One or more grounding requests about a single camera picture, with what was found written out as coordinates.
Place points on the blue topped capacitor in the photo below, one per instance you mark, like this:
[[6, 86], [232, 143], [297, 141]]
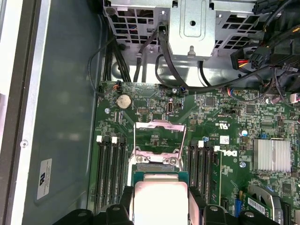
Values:
[[243, 133]]

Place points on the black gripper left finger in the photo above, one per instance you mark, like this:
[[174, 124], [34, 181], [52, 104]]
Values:
[[127, 201]]

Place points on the metal locking lever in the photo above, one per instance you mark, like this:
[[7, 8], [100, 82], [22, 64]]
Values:
[[183, 150]]

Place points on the black RAM slot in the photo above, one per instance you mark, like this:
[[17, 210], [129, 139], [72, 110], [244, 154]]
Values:
[[100, 168], [114, 168], [107, 168], [200, 168], [207, 173], [121, 168], [193, 164]]

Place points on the CPU socket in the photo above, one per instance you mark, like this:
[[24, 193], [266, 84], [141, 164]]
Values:
[[152, 167]]

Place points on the silver CPU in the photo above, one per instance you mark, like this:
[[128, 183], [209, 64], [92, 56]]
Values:
[[159, 201]]

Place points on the black power connector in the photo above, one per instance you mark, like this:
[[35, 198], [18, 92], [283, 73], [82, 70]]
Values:
[[257, 59]]

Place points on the black PC case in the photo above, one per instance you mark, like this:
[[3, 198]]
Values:
[[65, 93]]

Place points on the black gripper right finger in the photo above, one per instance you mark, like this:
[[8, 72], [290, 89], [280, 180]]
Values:
[[197, 206]]

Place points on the short black expansion slot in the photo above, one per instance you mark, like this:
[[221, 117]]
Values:
[[225, 205]]

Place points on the white regulatory sticker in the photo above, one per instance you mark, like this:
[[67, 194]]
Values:
[[45, 179]]

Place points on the silver chipset heatsink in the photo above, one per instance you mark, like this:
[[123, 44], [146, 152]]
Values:
[[272, 154]]

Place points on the black graphics card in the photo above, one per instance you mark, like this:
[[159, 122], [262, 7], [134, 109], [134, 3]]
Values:
[[260, 206]]

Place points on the silver coin battery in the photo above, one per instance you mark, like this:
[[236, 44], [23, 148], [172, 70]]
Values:
[[124, 101]]

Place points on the blue expansion slot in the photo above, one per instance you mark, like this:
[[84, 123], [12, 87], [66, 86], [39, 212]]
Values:
[[238, 204]]

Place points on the metal socket cover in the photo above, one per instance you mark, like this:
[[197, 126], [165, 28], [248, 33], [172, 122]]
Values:
[[161, 125]]

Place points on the green motherboard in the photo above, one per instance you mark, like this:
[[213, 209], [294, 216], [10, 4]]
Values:
[[199, 112]]

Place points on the metal drive cage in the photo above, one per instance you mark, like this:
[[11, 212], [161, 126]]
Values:
[[192, 35]]

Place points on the silver internal USB port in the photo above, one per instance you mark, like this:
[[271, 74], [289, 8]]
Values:
[[170, 108]]

